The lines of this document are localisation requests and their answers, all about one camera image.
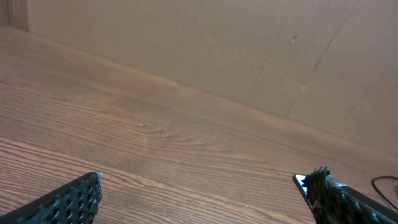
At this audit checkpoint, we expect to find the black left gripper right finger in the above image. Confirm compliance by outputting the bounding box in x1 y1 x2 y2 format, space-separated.
301 166 398 224

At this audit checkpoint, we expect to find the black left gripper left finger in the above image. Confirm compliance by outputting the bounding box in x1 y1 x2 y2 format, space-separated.
1 172 103 224

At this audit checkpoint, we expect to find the black USB charging cable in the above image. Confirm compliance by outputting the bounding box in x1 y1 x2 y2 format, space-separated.
371 175 398 212

